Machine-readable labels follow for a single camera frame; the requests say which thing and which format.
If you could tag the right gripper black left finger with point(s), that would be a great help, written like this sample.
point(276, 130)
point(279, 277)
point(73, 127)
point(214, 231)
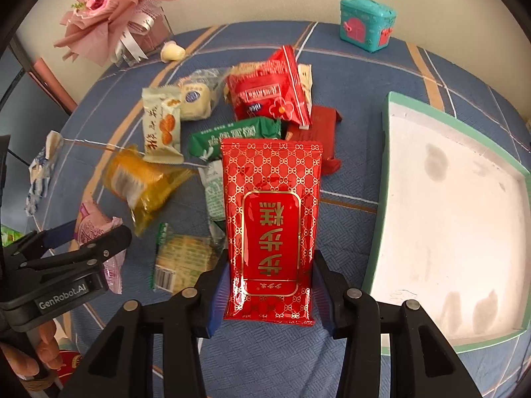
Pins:
point(120, 361)

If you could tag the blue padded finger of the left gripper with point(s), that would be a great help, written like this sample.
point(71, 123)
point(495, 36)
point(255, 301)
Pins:
point(59, 235)

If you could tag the pink snack packet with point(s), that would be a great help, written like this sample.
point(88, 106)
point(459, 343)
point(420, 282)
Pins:
point(92, 223)

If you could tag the yellow cake packet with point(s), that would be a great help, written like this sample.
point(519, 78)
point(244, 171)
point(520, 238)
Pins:
point(145, 187)

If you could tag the green white cracker packet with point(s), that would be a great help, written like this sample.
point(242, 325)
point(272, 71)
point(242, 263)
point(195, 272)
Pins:
point(182, 258)

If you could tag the beige nut cake packet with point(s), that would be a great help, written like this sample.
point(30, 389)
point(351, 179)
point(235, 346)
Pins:
point(161, 125)

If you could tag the light green snack packet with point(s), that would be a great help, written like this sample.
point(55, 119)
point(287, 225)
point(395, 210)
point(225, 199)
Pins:
point(212, 180)

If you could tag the cream round pastry packet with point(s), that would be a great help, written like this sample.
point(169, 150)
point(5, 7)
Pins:
point(201, 92)

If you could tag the red gold patterned snack pack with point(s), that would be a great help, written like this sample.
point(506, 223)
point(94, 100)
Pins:
point(272, 196)

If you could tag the left hand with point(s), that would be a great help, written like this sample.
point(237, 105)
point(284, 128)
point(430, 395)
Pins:
point(46, 349)

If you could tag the blue plaid tablecloth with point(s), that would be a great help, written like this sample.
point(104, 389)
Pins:
point(357, 346)

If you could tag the white tray with green rim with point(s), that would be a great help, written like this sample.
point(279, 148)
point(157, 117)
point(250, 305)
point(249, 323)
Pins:
point(453, 226)

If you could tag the small cream toy figure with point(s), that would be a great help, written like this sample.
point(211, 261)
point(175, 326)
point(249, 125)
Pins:
point(172, 52)

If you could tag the pink flower bouquet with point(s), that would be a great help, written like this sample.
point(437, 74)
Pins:
point(114, 30)

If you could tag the dark red snack packet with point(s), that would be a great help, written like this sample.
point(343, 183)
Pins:
point(323, 129)

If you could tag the red flower snack packet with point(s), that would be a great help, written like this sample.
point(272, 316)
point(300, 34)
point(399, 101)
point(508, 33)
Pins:
point(270, 88)

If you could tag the beige biscuit packet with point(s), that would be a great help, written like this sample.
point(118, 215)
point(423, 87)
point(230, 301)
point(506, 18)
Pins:
point(305, 74)

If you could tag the teal toy house box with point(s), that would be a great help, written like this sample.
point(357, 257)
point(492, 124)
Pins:
point(366, 24)

